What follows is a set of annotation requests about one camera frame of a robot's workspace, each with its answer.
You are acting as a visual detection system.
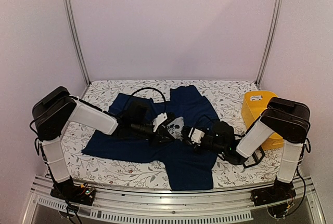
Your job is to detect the aluminium corner post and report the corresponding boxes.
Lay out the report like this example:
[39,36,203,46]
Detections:
[63,0,91,86]
[255,0,283,88]

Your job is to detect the right aluminium corner post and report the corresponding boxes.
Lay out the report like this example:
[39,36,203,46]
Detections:
[255,0,283,88]

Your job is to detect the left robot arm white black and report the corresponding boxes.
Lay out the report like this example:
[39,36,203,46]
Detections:
[29,86,175,200]

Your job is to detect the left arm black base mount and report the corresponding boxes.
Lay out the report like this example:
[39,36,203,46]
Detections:
[50,178,96,206]

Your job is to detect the black display box orange brooch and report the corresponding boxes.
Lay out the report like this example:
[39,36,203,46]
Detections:
[243,147,265,169]

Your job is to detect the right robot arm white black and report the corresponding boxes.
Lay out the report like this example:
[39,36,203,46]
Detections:
[181,97,311,201]

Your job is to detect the navy blue printed t-shirt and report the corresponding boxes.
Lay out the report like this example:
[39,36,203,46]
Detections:
[82,85,218,191]

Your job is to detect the yellow plastic basket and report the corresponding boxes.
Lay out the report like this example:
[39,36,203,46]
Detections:
[241,90,284,151]

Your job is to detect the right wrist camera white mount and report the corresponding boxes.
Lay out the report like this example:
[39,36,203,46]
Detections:
[182,126,206,145]

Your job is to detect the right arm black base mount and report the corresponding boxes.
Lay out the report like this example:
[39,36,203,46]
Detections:
[250,178,296,206]

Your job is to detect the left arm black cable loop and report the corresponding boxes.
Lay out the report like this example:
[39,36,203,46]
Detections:
[129,87,167,110]

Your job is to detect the left aluminium corner post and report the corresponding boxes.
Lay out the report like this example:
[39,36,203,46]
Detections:
[63,0,91,86]

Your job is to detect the floral patterned table mat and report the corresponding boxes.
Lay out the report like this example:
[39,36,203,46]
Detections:
[61,80,282,189]

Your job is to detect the aluminium front rail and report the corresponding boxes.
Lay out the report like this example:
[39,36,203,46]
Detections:
[22,176,328,223]

